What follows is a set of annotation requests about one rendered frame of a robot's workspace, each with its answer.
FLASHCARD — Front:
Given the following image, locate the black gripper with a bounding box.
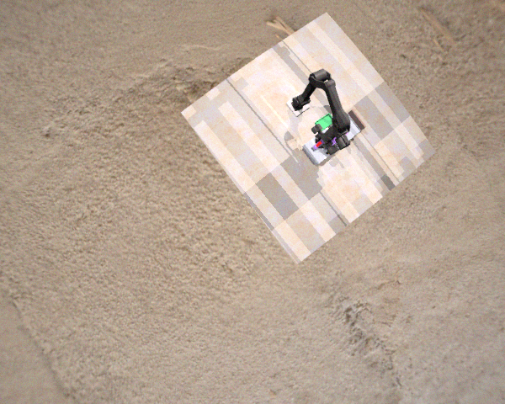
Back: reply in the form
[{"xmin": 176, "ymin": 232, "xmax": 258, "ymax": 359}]
[{"xmin": 311, "ymin": 124, "xmax": 338, "ymax": 155}]

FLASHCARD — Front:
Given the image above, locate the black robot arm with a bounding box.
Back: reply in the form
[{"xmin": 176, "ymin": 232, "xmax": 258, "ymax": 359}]
[{"xmin": 291, "ymin": 69, "xmax": 351, "ymax": 150}]

